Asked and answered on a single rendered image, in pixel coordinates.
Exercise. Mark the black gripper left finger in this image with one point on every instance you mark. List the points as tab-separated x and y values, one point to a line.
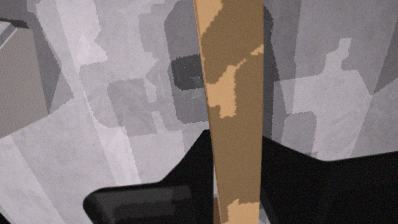
184	196

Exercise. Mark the tan wooden rail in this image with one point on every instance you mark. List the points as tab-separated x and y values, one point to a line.
230	37

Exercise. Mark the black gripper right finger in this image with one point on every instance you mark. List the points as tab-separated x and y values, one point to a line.
299	189

